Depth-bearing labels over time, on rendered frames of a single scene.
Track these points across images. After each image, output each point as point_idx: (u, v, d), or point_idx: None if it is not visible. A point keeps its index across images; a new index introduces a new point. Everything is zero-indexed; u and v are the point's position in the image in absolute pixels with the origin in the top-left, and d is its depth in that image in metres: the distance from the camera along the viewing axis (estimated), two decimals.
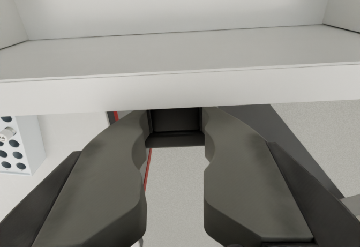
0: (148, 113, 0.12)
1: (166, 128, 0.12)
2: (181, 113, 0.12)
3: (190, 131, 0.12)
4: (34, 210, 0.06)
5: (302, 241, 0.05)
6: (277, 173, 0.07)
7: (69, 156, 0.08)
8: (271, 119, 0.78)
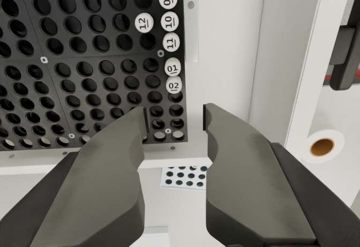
0: (145, 113, 0.12)
1: (345, 53, 0.16)
2: (335, 42, 0.16)
3: (354, 35, 0.16)
4: (30, 211, 0.06)
5: (305, 242, 0.05)
6: (280, 173, 0.07)
7: (66, 157, 0.08)
8: None
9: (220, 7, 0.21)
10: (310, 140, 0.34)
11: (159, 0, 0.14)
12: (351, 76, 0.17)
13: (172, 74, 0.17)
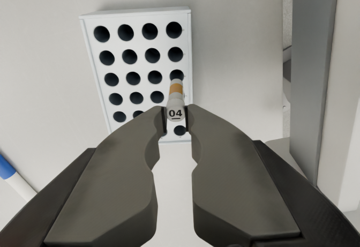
0: (163, 112, 0.12)
1: None
2: None
3: None
4: (48, 204, 0.07)
5: (290, 236, 0.06)
6: (263, 170, 0.07)
7: (84, 152, 0.09)
8: None
9: None
10: None
11: None
12: None
13: None
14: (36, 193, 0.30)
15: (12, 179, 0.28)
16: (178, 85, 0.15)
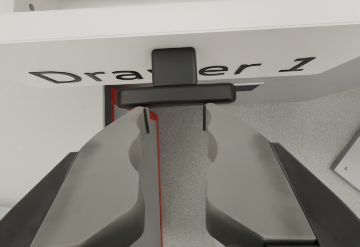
0: (145, 113, 0.12)
1: (166, 81, 0.13)
2: (179, 65, 0.13)
3: (188, 84, 0.13)
4: (30, 211, 0.06)
5: (305, 242, 0.05)
6: (280, 173, 0.07)
7: (66, 157, 0.08)
8: None
9: None
10: None
11: None
12: (136, 98, 0.13)
13: None
14: None
15: None
16: None
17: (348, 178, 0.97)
